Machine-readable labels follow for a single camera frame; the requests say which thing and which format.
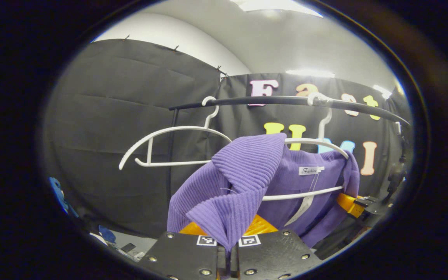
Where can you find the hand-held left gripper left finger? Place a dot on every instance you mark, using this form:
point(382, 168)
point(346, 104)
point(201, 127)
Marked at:
point(185, 252)

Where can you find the large ceiling light panel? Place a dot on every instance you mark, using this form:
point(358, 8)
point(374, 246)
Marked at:
point(278, 6)

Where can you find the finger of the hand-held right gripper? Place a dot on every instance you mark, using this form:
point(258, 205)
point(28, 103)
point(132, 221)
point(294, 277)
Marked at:
point(336, 237)
point(350, 204)

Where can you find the purple knit cardigan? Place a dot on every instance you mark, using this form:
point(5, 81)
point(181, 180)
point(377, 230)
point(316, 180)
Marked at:
point(239, 171)

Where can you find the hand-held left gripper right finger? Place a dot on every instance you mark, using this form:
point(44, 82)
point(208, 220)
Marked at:
point(270, 252)

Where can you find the black metal clothes rack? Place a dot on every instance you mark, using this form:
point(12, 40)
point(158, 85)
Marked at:
point(278, 100)

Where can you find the white plastic clothes hanger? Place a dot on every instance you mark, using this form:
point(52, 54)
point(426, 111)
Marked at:
point(169, 163)
point(305, 140)

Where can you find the blue plastic object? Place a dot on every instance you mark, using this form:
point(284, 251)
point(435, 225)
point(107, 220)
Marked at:
point(61, 196)
point(108, 234)

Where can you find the black backdrop cloth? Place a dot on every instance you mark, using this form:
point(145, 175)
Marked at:
point(111, 136)

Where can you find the small black device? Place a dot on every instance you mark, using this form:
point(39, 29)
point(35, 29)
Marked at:
point(128, 247)

